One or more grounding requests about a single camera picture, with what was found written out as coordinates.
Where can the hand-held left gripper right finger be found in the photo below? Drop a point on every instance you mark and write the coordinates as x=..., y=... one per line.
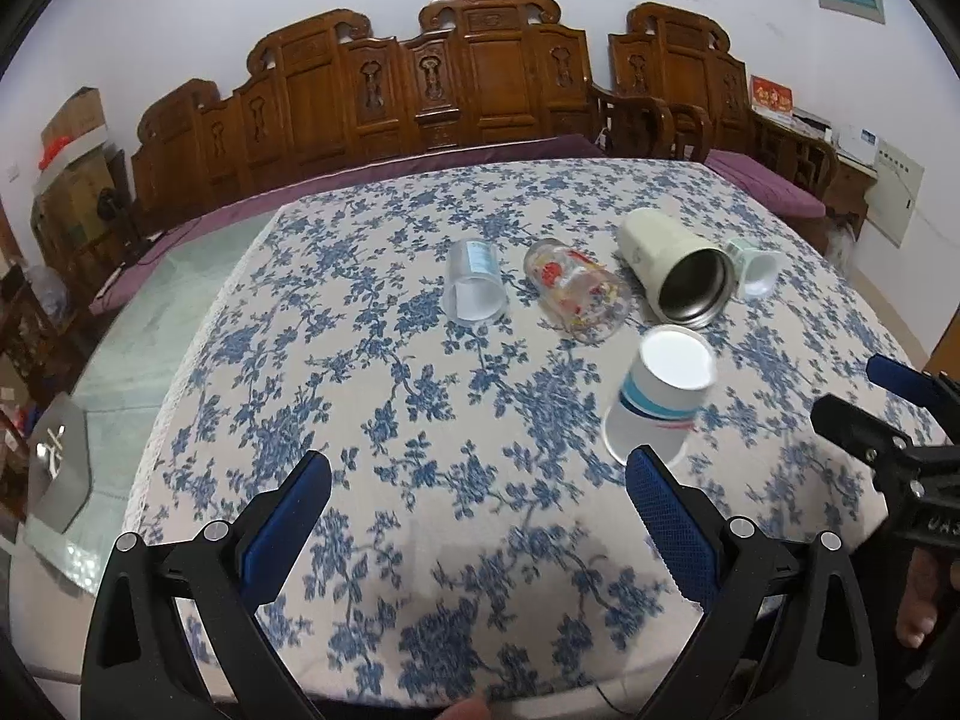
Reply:
x=670, y=529

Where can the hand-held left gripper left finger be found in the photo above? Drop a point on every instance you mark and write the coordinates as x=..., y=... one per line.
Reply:
x=289, y=521

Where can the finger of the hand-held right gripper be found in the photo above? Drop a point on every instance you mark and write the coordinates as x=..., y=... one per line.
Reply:
x=896, y=375
x=855, y=420

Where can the white blue-striped paper cup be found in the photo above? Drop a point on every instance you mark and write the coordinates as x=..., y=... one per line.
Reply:
x=660, y=397

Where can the small white green cup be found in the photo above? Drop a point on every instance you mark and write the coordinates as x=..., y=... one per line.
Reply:
x=754, y=266

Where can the glass cup with red print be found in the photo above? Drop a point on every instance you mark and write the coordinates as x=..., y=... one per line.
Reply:
x=576, y=291

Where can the clear plastic cup blue label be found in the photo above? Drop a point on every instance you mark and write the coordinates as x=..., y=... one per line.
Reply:
x=472, y=281

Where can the person's right hand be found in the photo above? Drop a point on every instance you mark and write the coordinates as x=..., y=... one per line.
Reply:
x=921, y=604

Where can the person's left hand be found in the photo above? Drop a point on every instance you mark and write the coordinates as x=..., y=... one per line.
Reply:
x=466, y=710

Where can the blue floral tablecloth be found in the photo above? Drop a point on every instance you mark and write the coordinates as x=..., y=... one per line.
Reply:
x=420, y=420

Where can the purple armchair cushion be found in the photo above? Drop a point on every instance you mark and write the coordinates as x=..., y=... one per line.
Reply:
x=765, y=184

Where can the grey hexagonal plate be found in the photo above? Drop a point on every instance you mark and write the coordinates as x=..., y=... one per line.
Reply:
x=61, y=465

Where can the cream steel insulated mug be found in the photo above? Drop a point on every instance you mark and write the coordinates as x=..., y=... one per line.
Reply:
x=673, y=265

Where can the white box on side table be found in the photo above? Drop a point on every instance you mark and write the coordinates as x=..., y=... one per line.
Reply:
x=851, y=139

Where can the red printed box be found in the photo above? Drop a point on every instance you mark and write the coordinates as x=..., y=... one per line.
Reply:
x=772, y=96

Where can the long purple bench cushion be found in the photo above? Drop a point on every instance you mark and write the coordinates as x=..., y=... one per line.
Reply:
x=247, y=202

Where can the wooden cabinet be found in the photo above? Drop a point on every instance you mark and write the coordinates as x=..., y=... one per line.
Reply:
x=75, y=225

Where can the carved wooden armchair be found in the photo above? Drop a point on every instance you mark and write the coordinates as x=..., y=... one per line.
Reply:
x=675, y=75

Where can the carved wooden bench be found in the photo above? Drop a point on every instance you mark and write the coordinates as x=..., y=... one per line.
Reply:
x=390, y=90

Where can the cardboard box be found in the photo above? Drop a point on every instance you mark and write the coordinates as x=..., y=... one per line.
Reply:
x=71, y=124

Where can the white wall electrical panel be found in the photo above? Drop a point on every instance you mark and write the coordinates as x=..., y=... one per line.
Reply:
x=904, y=191

